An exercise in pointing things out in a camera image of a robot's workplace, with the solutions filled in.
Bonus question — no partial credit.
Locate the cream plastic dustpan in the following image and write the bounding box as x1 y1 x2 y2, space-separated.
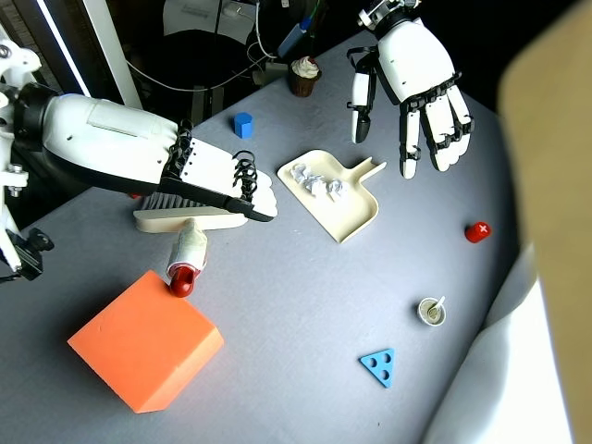
276 148 388 245

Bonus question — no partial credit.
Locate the toy cupcake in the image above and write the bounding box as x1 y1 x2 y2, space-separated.
289 55 323 98

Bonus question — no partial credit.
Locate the blue connector box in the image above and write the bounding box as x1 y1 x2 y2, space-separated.
276 18 316 60

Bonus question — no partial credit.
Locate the blue hexagonal block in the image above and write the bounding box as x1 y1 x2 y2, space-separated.
232 111 255 140

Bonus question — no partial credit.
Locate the red cylinder block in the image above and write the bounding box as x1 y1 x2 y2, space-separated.
464 220 493 244

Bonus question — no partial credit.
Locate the tan blurred board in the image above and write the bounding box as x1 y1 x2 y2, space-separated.
497 0 592 444

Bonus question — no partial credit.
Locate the white paper panel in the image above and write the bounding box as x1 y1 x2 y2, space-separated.
164 0 265 36

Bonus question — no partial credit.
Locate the small paper cup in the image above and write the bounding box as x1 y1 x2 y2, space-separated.
417 297 448 327

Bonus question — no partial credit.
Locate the blue triangle block with holes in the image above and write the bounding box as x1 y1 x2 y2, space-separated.
359 348 397 389

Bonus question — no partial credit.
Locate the white fabric sheet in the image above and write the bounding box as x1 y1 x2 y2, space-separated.
423 240 574 444

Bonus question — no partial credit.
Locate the orange foam block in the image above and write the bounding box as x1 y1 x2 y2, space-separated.
67 270 226 414

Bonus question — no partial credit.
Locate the green cable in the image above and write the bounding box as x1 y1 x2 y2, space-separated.
304 0 332 36

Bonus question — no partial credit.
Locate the white cable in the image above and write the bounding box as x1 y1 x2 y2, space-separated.
124 0 278 93

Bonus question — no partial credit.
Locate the white frame post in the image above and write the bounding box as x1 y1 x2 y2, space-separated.
80 0 143 110

